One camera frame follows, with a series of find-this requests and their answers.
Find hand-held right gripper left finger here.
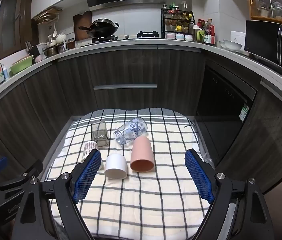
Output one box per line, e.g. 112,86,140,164
11,149,102,240

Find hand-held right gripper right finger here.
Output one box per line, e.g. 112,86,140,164
184,148,276,240

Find pink cup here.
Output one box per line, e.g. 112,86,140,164
130,136,155,173

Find dotted pattern cup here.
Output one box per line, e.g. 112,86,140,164
81,141,103,170

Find white cup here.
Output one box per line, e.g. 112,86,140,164
104,154,128,180

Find grey square glass cup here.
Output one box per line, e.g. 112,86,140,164
91,121,110,147

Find black checked cream cloth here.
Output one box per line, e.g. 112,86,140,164
43,108,215,240

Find clear blue-printed glass jar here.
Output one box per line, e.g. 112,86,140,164
113,117,148,145

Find black built-in dishwasher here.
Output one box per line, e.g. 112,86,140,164
196,64,258,160

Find green basin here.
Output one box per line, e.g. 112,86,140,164
10,55,34,75

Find dark wood base cabinets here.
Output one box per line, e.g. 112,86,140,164
0,44,282,195

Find black knife block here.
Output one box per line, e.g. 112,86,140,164
25,41,40,58

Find large white bowl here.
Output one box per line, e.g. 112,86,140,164
223,39,243,51

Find white teapot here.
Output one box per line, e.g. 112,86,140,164
55,32,68,44

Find brown door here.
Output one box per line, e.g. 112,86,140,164
0,0,35,60

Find black gas hob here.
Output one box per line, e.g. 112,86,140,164
80,31,162,48

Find white rice cooker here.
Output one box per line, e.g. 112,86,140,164
230,31,246,52

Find cluster of sauce bottles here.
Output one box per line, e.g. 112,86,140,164
193,18,216,45

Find black microwave oven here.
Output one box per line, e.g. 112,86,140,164
244,20,282,75

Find black wok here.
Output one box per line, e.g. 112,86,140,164
78,18,120,38

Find brown cutting board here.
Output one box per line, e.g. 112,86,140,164
73,11,93,41

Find wooden hanging rack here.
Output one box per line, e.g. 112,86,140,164
33,7,63,25

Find group of seasoning bottles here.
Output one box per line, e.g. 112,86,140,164
164,3,195,33

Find black spice rack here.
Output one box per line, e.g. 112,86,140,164
161,7,195,42

